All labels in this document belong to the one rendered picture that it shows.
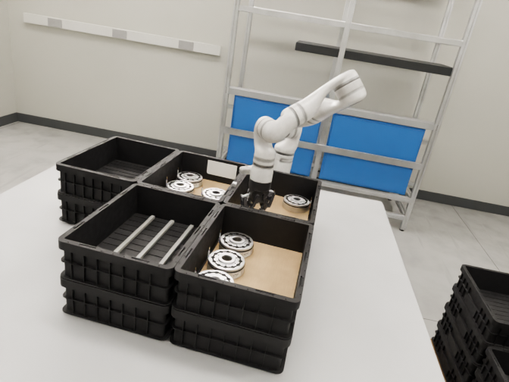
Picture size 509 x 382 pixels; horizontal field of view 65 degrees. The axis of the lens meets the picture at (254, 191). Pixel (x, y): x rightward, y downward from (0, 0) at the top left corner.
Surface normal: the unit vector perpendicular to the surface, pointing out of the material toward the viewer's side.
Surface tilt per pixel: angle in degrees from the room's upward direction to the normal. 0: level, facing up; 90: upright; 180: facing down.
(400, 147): 90
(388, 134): 90
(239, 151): 90
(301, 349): 0
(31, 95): 90
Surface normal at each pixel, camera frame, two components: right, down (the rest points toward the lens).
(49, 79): -0.15, 0.37
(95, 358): 0.15, -0.91
